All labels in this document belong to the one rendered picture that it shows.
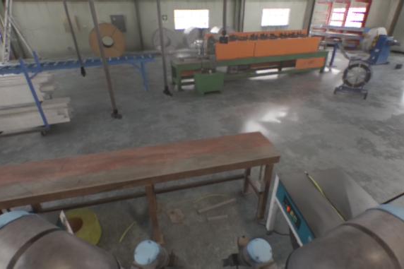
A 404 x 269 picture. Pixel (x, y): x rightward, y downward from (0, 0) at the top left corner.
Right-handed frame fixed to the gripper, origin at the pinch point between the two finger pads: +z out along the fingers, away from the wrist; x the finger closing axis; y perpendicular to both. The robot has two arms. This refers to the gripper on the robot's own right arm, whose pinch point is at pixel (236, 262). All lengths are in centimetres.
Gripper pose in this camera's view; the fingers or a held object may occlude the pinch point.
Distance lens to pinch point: 132.0
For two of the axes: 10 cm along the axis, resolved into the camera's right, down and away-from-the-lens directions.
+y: 1.2, 7.9, -6.0
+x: 9.8, 0.0, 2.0
